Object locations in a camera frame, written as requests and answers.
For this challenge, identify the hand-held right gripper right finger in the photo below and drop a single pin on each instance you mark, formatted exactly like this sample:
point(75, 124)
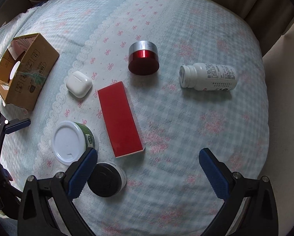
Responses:
point(214, 174)

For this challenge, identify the red rectangular box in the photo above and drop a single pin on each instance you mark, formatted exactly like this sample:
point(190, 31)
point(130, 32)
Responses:
point(120, 119)

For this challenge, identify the floral quilted blanket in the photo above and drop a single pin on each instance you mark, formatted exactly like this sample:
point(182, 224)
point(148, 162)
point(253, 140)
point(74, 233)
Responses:
point(161, 103)

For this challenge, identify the white jar with black lid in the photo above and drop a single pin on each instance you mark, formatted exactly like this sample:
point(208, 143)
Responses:
point(107, 179)

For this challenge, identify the red jar with silver lid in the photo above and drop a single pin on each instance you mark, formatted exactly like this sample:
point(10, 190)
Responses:
point(143, 59)

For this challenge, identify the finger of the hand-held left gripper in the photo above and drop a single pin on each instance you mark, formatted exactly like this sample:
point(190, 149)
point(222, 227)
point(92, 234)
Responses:
point(16, 124)

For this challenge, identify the cardboard box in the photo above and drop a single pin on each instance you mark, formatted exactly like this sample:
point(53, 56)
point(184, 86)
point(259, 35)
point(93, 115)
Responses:
point(26, 71)

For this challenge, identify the green can with white lid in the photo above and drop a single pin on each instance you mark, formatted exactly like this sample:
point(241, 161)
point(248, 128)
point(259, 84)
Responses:
point(70, 142)

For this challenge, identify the white pill bottle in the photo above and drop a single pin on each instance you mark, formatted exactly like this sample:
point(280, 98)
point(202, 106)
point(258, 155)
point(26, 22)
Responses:
point(210, 76)

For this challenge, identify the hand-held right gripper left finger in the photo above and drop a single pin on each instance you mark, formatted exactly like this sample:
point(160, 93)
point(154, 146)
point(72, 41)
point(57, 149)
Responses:
point(82, 170)

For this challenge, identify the white earbuds case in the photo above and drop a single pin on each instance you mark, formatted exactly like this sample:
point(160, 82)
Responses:
point(78, 83)

